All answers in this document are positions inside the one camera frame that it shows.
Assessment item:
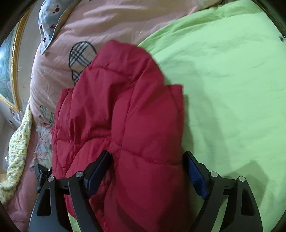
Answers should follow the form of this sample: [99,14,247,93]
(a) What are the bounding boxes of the red quilted jacket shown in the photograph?
[51,40,193,232]

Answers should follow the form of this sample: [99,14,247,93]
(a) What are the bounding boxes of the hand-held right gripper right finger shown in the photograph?
[183,151,263,232]

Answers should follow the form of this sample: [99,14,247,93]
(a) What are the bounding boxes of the green blanket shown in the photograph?
[67,0,286,232]

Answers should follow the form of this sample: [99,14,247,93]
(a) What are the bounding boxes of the gold framed picture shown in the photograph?
[0,9,34,112]

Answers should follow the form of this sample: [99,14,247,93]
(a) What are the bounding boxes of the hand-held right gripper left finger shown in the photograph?
[29,150,112,232]

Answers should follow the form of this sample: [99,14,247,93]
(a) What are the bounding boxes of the yellow floral quilt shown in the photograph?
[0,104,34,201]

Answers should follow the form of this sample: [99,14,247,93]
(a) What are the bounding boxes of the pink heart print duvet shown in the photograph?
[29,0,221,127]

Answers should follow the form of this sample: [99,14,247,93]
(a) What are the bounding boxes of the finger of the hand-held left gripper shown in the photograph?
[37,164,53,193]

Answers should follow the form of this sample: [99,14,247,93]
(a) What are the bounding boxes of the grey-blue cartoon print pillow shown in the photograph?
[38,0,80,55]

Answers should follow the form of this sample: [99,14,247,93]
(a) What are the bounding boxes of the pink bed sheet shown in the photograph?
[9,132,45,231]

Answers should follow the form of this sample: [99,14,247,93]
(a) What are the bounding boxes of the floral ruffled cloth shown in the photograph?
[31,125,54,170]

